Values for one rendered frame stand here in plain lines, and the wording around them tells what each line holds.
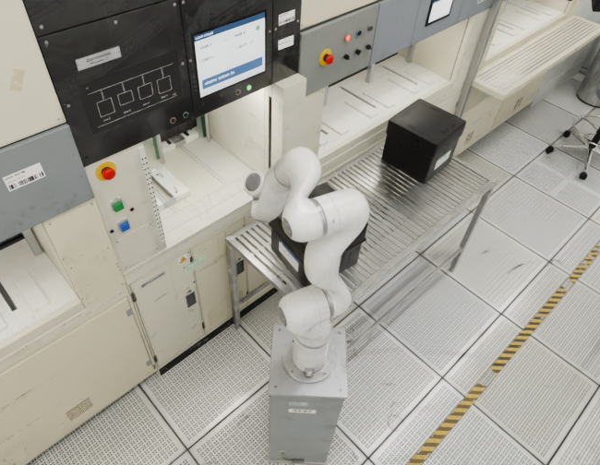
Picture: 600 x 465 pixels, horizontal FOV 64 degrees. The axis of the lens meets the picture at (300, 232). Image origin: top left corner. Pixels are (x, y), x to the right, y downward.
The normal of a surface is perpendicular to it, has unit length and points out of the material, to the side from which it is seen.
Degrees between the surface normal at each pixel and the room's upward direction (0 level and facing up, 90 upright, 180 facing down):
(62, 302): 0
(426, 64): 90
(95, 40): 90
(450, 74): 90
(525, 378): 0
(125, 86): 90
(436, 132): 0
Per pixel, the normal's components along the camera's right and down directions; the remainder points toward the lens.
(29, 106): 0.69, 0.56
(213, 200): 0.05, -0.67
